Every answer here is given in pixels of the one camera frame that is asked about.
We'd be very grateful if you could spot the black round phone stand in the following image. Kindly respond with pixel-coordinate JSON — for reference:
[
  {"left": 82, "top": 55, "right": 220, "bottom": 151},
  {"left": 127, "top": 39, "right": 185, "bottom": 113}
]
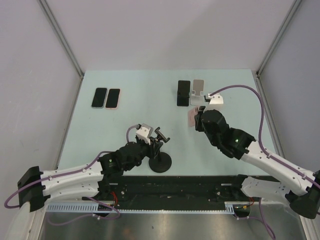
[{"left": 148, "top": 127, "right": 172, "bottom": 173}]

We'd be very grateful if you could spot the white phone stand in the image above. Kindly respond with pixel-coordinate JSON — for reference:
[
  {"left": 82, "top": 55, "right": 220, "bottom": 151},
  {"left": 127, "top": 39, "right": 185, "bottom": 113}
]
[{"left": 190, "top": 79, "right": 205, "bottom": 106}]

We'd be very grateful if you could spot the pink case phone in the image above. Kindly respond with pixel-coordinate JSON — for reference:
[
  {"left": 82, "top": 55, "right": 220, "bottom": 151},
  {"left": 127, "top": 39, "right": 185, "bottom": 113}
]
[{"left": 105, "top": 88, "right": 121, "bottom": 109}]

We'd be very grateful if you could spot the blue phone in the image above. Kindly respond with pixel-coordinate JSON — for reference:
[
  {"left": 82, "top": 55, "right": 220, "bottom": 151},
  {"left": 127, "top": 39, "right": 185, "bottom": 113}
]
[{"left": 91, "top": 87, "right": 108, "bottom": 109}]

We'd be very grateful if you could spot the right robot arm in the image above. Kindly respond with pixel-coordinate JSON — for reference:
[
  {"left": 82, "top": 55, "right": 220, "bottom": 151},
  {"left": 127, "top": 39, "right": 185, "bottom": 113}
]
[{"left": 194, "top": 106, "right": 320, "bottom": 219}]

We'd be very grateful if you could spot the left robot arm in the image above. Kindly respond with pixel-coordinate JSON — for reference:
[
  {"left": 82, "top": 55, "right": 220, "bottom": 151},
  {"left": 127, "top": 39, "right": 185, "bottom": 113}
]
[{"left": 16, "top": 136, "right": 164, "bottom": 212}]

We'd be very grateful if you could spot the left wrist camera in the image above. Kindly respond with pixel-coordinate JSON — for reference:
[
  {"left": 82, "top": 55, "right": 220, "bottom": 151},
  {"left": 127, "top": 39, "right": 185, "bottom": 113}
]
[{"left": 135, "top": 123, "right": 154, "bottom": 145}]

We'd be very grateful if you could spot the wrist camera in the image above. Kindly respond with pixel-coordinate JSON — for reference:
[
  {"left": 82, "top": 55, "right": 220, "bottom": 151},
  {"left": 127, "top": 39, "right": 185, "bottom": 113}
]
[
  {"left": 204, "top": 93, "right": 224, "bottom": 110},
  {"left": 135, "top": 123, "right": 154, "bottom": 145}
]

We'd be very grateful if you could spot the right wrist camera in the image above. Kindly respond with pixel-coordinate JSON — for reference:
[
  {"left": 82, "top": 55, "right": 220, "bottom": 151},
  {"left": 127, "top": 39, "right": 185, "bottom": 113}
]
[{"left": 204, "top": 93, "right": 224, "bottom": 110}]

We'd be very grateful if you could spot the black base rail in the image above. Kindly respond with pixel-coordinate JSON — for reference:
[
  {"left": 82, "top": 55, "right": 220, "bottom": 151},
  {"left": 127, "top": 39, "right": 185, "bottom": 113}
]
[{"left": 98, "top": 174, "right": 258, "bottom": 212}]

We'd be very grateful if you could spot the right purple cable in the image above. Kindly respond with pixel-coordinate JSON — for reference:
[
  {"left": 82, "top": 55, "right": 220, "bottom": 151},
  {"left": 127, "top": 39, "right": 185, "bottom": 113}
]
[{"left": 207, "top": 84, "right": 320, "bottom": 238}]

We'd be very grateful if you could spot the purple cable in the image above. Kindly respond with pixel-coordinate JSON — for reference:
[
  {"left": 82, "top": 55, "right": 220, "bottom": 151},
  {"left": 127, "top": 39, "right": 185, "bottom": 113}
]
[
  {"left": 4, "top": 123, "right": 141, "bottom": 227},
  {"left": 207, "top": 84, "right": 320, "bottom": 238}
]

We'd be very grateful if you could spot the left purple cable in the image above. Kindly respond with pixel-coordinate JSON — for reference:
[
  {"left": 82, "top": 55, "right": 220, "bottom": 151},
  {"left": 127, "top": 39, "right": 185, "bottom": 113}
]
[{"left": 4, "top": 123, "right": 141, "bottom": 227}]

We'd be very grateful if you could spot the white cable duct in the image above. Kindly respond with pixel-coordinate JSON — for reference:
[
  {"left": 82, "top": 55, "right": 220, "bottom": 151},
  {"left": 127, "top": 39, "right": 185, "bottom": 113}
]
[{"left": 46, "top": 202, "right": 237, "bottom": 215}]

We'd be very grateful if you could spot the right aluminium corner post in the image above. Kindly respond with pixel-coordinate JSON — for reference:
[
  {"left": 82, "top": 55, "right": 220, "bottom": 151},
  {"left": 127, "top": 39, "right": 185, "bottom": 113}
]
[{"left": 255, "top": 0, "right": 303, "bottom": 78}]

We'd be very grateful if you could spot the aluminium corner post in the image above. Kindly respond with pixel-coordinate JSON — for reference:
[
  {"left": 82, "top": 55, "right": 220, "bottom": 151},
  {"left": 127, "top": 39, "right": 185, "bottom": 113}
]
[
  {"left": 37, "top": 0, "right": 85, "bottom": 79},
  {"left": 255, "top": 0, "right": 303, "bottom": 78}
]

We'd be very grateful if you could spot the left aluminium corner post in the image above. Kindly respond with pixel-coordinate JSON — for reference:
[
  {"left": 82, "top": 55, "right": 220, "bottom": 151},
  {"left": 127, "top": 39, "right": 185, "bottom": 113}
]
[{"left": 37, "top": 0, "right": 85, "bottom": 79}]

